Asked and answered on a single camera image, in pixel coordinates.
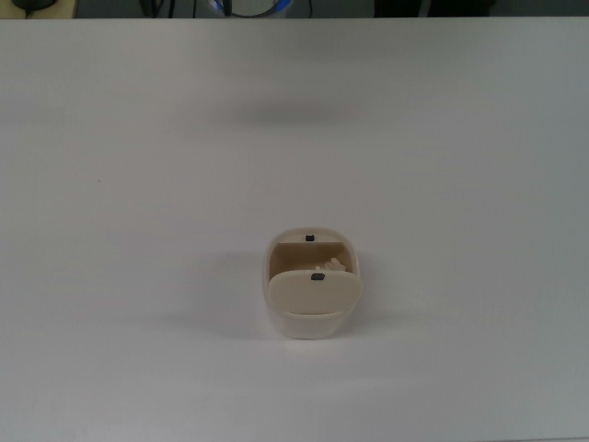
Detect dark round object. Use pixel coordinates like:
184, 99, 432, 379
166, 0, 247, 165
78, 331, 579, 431
11, 0, 57, 12

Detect cream hinged bin lid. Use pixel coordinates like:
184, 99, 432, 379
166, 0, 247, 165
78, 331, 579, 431
268, 269, 365, 317

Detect small white bin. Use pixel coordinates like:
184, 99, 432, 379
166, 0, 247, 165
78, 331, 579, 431
263, 227, 365, 341

